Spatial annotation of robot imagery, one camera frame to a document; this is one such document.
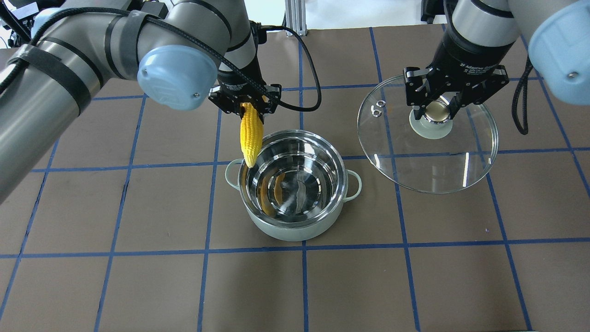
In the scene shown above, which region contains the yellow corn cob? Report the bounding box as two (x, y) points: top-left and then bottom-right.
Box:
(240, 102), (264, 168)

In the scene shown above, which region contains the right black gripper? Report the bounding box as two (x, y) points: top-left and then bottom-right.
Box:
(404, 41), (510, 124)

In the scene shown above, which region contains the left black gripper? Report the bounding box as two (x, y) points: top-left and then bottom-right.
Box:
(208, 65), (282, 124)

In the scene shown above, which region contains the glass pot lid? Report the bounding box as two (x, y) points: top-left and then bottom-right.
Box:
(357, 76), (499, 194)

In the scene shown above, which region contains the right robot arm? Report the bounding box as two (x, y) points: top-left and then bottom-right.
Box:
(404, 0), (590, 120)

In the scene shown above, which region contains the light green electric pot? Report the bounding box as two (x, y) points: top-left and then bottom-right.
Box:
(224, 130), (363, 242)

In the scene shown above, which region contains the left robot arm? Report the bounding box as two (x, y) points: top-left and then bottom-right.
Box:
(1, 0), (280, 201)

